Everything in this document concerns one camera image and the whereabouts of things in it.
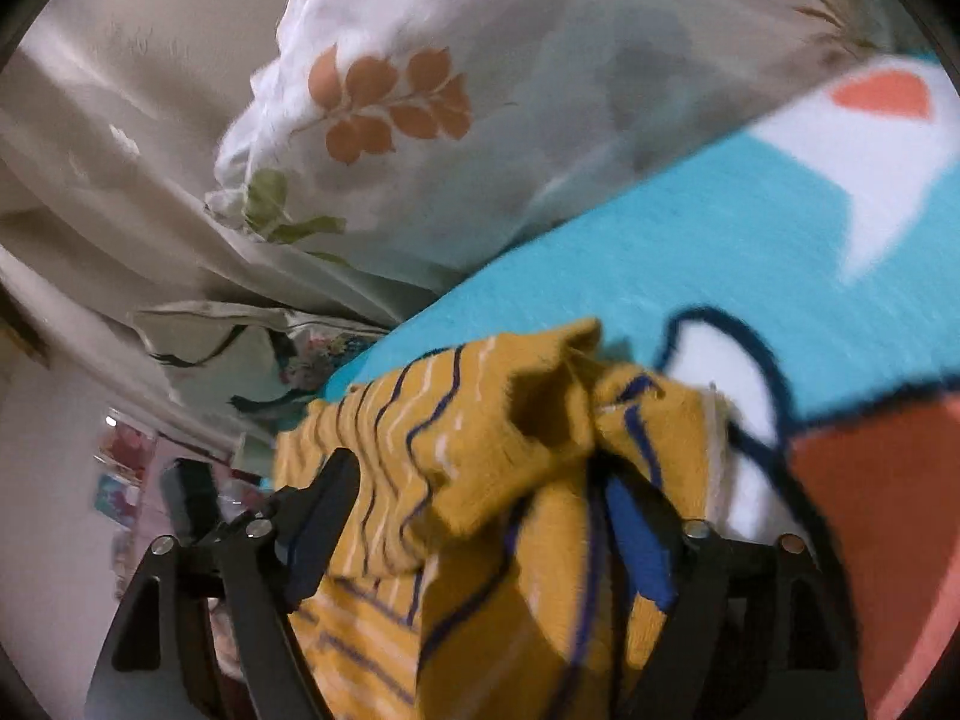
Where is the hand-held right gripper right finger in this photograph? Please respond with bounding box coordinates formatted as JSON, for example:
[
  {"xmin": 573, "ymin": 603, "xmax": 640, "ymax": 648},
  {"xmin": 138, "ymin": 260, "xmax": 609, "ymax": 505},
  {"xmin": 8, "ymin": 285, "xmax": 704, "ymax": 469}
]
[{"xmin": 583, "ymin": 459, "xmax": 871, "ymax": 720}]

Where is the white floral ruffled pillow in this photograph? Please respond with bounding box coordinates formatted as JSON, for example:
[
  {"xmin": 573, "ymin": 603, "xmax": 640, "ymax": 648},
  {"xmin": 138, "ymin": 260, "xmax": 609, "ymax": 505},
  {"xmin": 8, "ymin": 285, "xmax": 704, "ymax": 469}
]
[{"xmin": 204, "ymin": 0, "xmax": 886, "ymax": 293}]

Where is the cream bird print cushion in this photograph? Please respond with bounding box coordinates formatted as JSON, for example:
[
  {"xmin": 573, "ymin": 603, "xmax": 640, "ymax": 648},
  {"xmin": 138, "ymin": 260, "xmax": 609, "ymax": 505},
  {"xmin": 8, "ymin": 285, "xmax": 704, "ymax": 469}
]
[{"xmin": 131, "ymin": 300, "xmax": 391, "ymax": 436}]

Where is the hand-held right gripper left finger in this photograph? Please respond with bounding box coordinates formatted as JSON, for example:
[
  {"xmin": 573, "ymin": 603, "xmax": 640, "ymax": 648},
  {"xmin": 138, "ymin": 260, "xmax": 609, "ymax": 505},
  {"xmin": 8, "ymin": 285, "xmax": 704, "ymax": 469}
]
[{"xmin": 84, "ymin": 448, "xmax": 362, "ymax": 720}]

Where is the yellow striped baby garment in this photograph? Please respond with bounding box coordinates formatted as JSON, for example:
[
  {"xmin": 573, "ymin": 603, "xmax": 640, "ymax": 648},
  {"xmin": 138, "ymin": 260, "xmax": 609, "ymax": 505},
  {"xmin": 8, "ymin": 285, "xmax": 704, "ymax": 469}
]
[{"xmin": 270, "ymin": 319, "xmax": 740, "ymax": 720}]

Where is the beige curtain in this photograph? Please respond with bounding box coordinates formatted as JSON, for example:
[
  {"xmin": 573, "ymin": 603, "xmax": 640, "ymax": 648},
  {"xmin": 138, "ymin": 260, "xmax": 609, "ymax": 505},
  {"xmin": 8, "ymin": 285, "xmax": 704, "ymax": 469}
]
[{"xmin": 0, "ymin": 0, "xmax": 451, "ymax": 451}]

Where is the turquoise cartoon printed blanket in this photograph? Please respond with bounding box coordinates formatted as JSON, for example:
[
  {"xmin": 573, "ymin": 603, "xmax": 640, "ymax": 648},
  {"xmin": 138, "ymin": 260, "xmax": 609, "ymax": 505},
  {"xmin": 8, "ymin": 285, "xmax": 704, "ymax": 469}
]
[{"xmin": 322, "ymin": 52, "xmax": 960, "ymax": 720}]

